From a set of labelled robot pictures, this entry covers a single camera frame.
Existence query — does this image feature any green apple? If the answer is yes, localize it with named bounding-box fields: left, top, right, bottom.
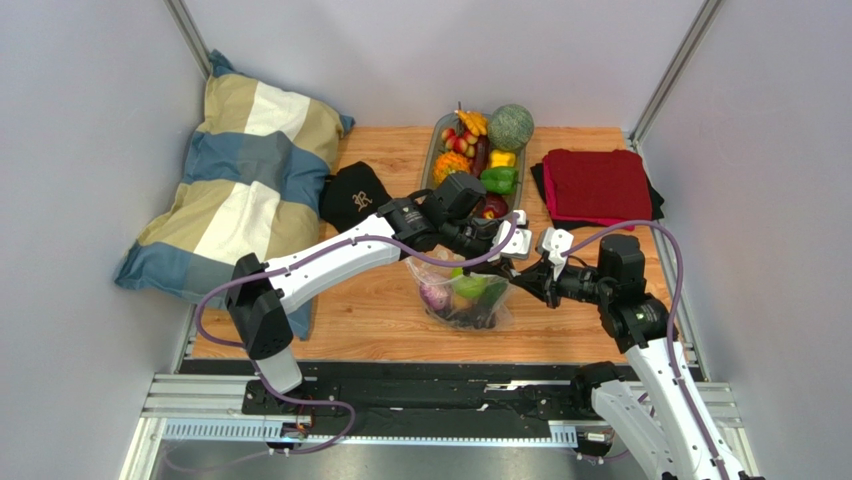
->
left=451, top=267, right=489, bottom=300

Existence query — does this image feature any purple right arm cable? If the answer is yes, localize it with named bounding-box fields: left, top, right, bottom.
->
left=562, top=219, right=733, bottom=480

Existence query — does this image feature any green bell pepper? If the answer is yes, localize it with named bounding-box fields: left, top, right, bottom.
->
left=479, top=166, right=519, bottom=196

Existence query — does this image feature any yellow bell pepper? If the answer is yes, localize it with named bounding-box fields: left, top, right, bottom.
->
left=488, top=149, right=517, bottom=169

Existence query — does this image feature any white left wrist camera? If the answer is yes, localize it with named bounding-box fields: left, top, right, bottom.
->
left=489, top=210, right=532, bottom=261

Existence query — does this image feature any striped blue beige pillow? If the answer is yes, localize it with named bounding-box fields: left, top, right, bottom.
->
left=114, top=51, right=355, bottom=309

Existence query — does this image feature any dark grape bunch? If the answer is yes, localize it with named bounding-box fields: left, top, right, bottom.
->
left=443, top=309, right=497, bottom=330

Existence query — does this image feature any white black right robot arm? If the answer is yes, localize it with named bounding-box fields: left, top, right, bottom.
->
left=512, top=228, right=751, bottom=479

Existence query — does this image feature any black cap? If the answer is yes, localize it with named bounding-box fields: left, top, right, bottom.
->
left=319, top=161, right=392, bottom=233

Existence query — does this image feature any grey fruit basket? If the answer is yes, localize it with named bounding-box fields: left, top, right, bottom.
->
left=420, top=112, right=526, bottom=210

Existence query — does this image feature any green cantaloupe melon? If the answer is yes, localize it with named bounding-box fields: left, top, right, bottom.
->
left=487, top=104, right=535, bottom=151

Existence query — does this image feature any green cucumber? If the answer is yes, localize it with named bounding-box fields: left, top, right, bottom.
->
left=476, top=279, right=510, bottom=311

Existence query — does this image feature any red folded cloth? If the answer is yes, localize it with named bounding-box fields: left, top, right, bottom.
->
left=530, top=149, right=664, bottom=230

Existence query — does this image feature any clear polka dot zip bag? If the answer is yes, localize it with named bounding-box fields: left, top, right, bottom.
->
left=405, top=250, right=513, bottom=331

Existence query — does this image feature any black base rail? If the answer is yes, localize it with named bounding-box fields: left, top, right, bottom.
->
left=183, top=360, right=638, bottom=439

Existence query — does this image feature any red apple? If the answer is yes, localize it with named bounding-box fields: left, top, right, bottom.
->
left=474, top=192, right=510, bottom=220

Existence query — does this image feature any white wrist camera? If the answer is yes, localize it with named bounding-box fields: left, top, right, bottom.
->
left=489, top=210, right=532, bottom=261
left=536, top=227, right=574, bottom=280

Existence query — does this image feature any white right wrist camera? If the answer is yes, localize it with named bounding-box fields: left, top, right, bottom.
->
left=536, top=227, right=574, bottom=280

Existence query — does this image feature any small red lychee bunch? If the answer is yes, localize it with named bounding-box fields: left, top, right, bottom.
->
left=441, top=128, right=479, bottom=158

